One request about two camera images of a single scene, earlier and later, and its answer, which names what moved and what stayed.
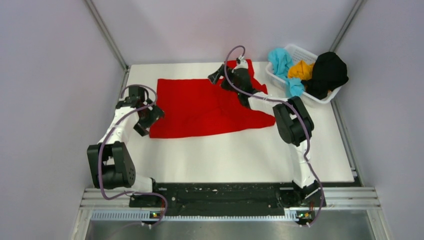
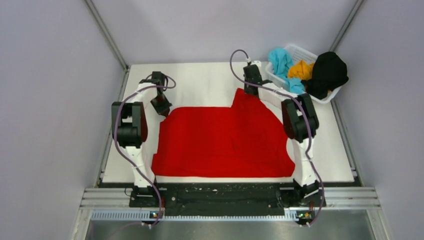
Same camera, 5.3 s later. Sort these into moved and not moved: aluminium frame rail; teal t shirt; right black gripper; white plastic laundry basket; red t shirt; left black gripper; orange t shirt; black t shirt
Moved: red t shirt; left black gripper; right black gripper
Not moved: aluminium frame rail; black t shirt; teal t shirt; orange t shirt; white plastic laundry basket
